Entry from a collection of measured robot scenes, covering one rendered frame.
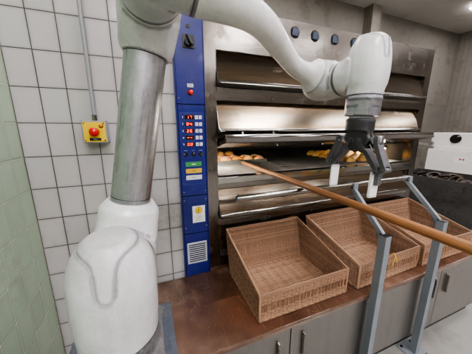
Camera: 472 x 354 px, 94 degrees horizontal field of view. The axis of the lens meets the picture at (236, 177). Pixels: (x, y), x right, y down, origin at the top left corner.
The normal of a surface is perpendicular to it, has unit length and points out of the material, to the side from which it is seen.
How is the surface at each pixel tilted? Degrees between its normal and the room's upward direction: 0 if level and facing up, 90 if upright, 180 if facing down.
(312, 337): 90
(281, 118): 70
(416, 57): 90
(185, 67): 90
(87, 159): 90
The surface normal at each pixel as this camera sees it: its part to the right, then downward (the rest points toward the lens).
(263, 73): 0.34, -0.15
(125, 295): 0.62, 0.00
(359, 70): -0.79, 0.12
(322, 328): 0.37, 0.20
